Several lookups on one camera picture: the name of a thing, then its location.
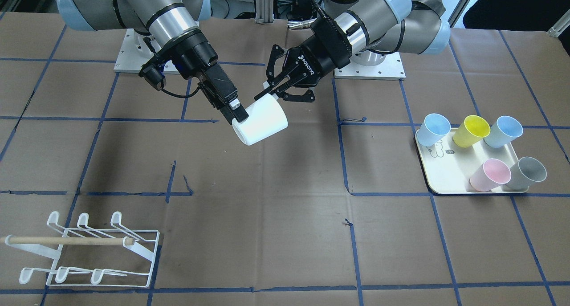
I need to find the pink plastic cup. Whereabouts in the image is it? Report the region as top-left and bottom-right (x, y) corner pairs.
(469, 158), (512, 191)

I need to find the cream bunny tray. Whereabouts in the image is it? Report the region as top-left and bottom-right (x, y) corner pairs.
(415, 128), (519, 195)

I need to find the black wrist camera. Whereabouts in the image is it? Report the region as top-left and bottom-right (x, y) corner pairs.
(138, 60), (166, 91)

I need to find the grey plastic cup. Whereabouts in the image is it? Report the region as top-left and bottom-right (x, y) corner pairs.
(505, 156), (547, 191)

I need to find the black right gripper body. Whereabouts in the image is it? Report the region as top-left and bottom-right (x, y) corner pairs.
(191, 64), (239, 110)

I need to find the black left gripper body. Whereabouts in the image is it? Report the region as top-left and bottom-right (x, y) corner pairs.
(285, 44), (336, 88)

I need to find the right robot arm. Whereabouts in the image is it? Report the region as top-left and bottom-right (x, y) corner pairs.
(56, 0), (248, 123)

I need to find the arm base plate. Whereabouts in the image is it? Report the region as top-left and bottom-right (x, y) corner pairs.
(114, 29), (154, 74)
(334, 50), (406, 80)

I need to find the light blue plastic cup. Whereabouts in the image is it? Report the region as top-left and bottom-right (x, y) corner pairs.
(416, 113), (451, 147)

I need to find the white wire cup rack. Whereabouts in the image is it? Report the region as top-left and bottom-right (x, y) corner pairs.
(3, 211), (160, 289)

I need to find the yellow plastic cup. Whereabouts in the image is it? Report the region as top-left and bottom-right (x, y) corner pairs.
(452, 115), (490, 148)

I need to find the wooden rack dowel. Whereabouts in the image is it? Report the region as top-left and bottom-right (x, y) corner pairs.
(1, 235), (136, 246)

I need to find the white plastic cup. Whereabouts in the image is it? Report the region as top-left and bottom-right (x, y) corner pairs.
(232, 94), (288, 146)

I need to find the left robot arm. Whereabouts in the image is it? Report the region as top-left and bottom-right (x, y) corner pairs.
(255, 0), (451, 102)

